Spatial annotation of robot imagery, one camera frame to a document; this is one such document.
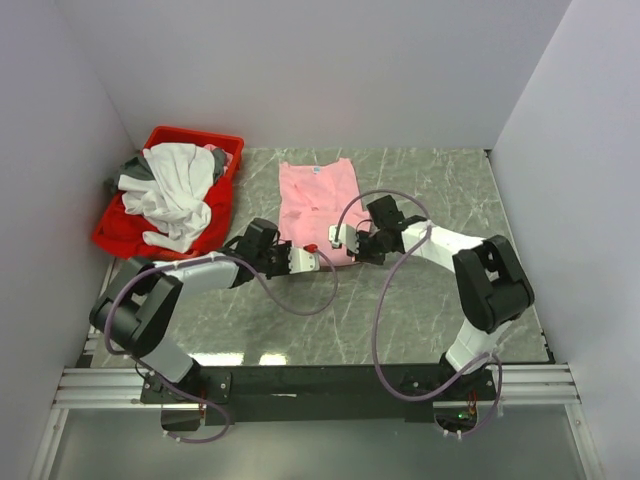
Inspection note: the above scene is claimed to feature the pink t-shirt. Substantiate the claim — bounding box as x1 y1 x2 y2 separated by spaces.
278 158 360 267

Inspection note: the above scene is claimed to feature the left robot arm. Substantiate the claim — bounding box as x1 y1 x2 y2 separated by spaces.
89 218 292 402

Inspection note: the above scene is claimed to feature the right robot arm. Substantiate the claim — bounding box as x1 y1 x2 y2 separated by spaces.
328 189 535 399

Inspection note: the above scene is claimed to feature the white t-shirt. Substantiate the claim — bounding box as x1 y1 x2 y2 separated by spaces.
118 143 225 253

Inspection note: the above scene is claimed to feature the red plastic bin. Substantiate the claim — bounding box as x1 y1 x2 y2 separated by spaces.
90 125 246 261

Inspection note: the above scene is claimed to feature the black base beam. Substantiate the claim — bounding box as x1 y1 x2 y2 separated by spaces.
140 364 496 432

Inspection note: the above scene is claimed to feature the grey t-shirt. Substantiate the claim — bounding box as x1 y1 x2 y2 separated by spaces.
104 153 226 195

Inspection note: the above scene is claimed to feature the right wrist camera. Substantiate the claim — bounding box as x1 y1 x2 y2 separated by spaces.
328 224 359 257

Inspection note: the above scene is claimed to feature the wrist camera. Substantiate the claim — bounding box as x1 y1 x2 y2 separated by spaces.
328 224 359 257
289 244 320 274

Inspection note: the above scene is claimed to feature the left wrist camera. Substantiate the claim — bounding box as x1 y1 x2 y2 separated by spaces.
289 244 320 274

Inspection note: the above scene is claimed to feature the aluminium rail frame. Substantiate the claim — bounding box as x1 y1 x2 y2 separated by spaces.
52 259 584 411

